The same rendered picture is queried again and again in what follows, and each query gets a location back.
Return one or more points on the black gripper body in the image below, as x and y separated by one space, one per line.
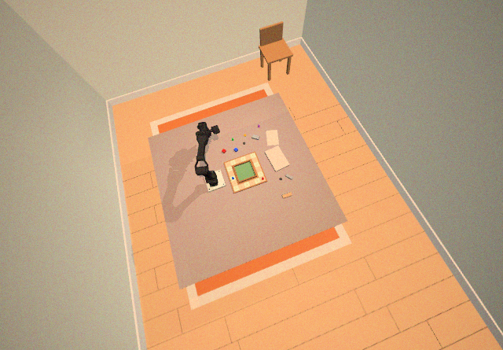
214 129

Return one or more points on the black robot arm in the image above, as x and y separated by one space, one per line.
202 138

